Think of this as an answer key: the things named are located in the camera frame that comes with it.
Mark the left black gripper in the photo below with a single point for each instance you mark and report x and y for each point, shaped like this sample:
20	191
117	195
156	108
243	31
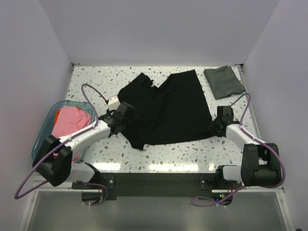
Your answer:
111	112

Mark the black t shirt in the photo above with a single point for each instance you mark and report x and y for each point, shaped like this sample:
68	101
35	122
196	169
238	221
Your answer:
174	112

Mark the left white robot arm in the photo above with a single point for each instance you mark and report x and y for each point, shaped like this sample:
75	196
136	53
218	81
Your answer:
54	159

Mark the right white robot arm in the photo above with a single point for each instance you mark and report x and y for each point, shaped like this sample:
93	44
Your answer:
260	164

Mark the folded grey t shirt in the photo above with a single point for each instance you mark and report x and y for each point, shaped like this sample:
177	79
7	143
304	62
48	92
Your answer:
223	82

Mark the pink t shirt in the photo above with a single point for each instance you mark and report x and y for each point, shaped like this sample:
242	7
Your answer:
71	119

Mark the orange garment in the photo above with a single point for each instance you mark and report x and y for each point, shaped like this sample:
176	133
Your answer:
56	116

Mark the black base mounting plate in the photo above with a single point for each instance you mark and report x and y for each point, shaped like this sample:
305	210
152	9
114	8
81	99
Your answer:
155	185

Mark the teal plastic laundry basket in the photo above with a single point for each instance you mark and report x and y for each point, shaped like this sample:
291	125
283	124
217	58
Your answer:
48	123

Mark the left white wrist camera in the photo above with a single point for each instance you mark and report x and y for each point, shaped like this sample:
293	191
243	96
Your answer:
113	103

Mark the aluminium frame rail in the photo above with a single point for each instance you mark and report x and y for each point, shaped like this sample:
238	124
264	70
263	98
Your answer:
67	186

